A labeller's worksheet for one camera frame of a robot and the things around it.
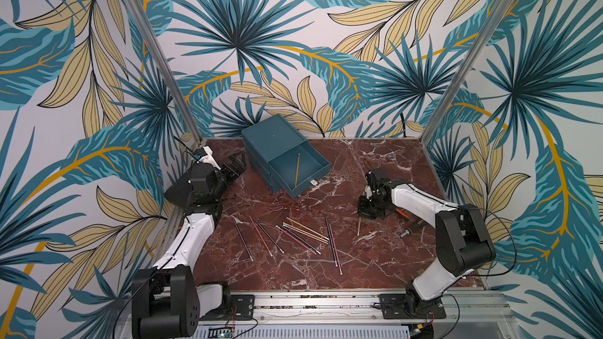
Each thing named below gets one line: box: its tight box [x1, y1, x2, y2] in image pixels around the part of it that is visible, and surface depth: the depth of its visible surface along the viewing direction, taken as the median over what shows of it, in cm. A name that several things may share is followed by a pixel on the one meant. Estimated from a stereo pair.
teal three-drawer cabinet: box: [241, 113, 332, 199], surface depth 90 cm
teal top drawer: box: [267, 140, 333, 199], surface depth 89 cm
